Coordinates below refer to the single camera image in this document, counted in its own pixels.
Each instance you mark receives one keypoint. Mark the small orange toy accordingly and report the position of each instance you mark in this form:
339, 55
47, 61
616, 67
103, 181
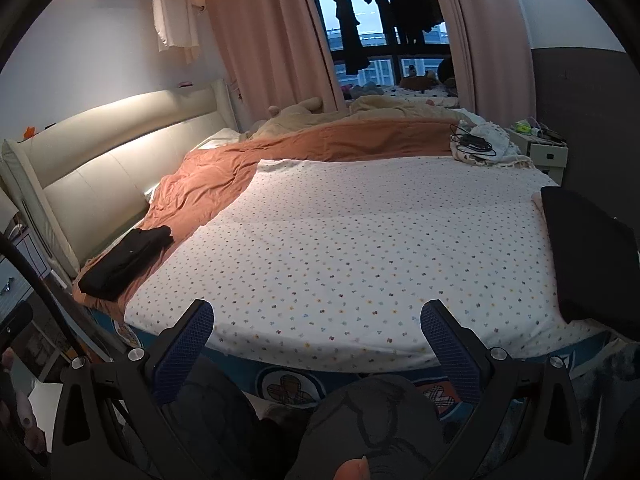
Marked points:
28, 132

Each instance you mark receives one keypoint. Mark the window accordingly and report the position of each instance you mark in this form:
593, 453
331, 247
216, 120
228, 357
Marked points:
385, 67

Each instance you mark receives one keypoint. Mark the white hanging shirt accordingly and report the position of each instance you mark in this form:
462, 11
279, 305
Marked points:
175, 10

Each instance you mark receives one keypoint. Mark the cream leather bed headboard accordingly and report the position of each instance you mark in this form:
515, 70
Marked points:
100, 160

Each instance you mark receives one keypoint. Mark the long black hanging coat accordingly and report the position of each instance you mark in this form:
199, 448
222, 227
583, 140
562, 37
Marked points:
352, 35

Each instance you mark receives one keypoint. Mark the beige fluffy blanket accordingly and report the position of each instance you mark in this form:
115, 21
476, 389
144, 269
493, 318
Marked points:
390, 112

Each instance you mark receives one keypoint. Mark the stack of black folded clothes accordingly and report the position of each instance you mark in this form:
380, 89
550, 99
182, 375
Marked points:
590, 255

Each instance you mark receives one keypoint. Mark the orange rounded object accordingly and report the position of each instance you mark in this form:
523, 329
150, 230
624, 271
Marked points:
352, 470

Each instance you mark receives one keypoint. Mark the row of dark hanging clothes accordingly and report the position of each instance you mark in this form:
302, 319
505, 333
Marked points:
410, 5

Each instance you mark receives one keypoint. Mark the orange blanket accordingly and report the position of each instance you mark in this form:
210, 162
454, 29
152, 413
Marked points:
210, 185

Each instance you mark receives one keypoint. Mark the blue printed mattress cover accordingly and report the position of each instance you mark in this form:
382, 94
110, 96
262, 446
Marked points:
300, 380

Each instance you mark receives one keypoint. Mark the white pillow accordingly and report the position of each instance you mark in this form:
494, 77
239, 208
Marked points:
220, 139

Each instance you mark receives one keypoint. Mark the pink curtain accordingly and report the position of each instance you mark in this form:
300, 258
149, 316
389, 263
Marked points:
265, 35
485, 35

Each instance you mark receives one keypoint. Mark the black button shirt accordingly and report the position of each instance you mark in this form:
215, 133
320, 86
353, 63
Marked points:
125, 260

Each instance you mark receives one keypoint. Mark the white patterned cloth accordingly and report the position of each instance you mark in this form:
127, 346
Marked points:
505, 145

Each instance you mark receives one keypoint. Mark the green small object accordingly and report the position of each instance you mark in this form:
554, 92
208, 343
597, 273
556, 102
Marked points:
524, 126

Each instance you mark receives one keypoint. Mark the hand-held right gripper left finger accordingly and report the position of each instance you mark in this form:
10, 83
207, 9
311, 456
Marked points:
185, 355

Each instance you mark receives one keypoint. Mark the person's grey patterned pants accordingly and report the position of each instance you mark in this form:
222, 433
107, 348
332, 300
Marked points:
370, 410

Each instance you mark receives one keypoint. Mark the dark round object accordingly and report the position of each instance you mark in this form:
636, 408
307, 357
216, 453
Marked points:
446, 71

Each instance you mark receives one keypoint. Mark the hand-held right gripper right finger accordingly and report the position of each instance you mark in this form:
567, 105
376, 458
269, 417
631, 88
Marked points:
450, 355

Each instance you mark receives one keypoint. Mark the beige plush toy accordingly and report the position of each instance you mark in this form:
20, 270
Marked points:
295, 109

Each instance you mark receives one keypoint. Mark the white dotted bed sheet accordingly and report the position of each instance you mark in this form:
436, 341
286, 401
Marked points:
350, 240

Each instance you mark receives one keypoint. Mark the small white nightstand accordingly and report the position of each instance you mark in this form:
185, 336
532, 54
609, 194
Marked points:
542, 157

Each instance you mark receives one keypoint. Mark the brown plush toy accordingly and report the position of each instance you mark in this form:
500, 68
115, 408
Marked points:
417, 81

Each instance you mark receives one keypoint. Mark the dotted window seat cushion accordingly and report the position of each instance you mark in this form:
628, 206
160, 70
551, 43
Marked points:
400, 95

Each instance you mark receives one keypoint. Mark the person's left hand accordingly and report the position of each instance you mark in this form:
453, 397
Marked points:
26, 410

